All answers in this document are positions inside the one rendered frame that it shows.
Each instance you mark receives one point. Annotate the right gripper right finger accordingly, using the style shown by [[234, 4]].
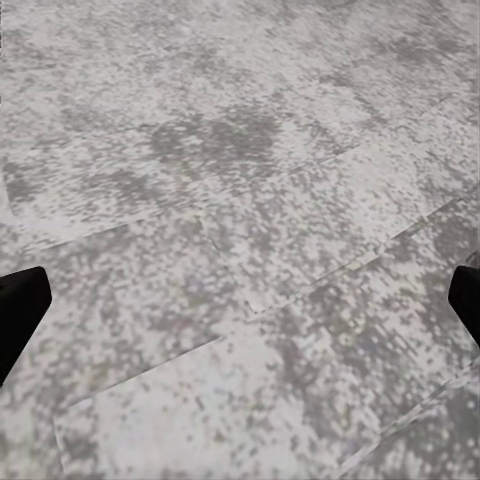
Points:
[[464, 297]]

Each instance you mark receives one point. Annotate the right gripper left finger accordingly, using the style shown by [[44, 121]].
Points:
[[25, 297]]

